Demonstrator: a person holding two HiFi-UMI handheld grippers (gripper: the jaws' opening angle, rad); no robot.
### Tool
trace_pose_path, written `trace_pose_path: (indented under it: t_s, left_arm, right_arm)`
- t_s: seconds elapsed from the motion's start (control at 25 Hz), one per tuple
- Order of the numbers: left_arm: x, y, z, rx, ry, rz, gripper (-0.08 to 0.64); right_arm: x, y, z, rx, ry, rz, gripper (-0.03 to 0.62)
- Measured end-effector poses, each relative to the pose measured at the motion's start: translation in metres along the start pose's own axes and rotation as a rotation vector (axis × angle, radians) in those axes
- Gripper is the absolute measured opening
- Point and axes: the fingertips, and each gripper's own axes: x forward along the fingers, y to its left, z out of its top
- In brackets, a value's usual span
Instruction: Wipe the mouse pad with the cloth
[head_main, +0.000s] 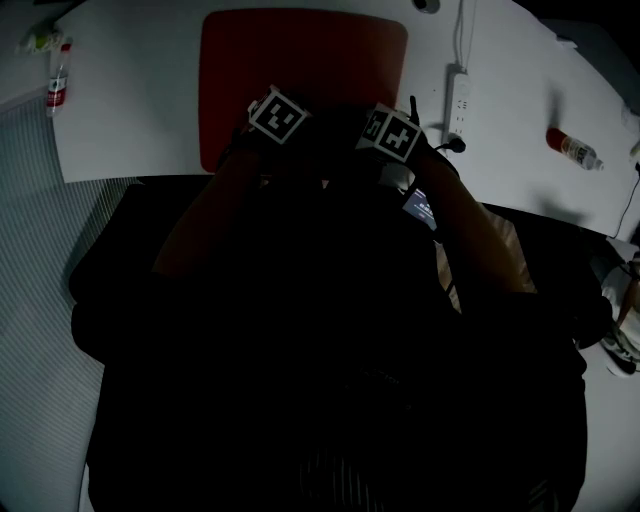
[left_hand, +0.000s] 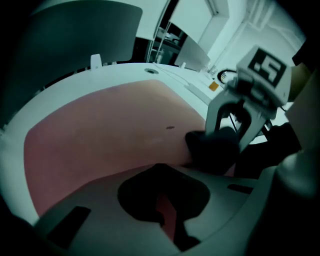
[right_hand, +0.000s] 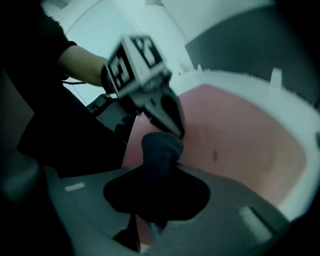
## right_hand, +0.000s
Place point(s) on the person's left forearm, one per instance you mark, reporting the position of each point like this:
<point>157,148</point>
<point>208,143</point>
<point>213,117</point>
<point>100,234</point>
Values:
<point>82,65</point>

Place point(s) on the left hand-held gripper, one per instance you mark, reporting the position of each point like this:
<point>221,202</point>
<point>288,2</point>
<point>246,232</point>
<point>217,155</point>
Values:
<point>135,67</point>

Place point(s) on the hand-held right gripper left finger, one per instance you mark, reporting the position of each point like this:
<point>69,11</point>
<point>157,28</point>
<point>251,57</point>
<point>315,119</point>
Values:
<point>87,212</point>

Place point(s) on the small black screen device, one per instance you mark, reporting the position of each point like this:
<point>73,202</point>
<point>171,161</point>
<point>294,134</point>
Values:
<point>110,115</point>

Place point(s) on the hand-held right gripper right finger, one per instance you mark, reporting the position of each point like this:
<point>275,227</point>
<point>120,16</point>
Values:
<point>225,225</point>

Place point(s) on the dark blue cloth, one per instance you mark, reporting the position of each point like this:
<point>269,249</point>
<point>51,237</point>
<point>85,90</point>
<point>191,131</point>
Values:
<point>161,150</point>

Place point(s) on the person in black shirt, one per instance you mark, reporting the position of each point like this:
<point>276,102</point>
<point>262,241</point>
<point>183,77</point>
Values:
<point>50,125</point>

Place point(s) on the pink table mat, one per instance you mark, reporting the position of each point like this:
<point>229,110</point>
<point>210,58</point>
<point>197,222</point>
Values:
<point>237,150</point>

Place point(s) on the white partition clip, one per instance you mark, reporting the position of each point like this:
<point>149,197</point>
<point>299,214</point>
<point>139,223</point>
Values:
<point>276,77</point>
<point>199,67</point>

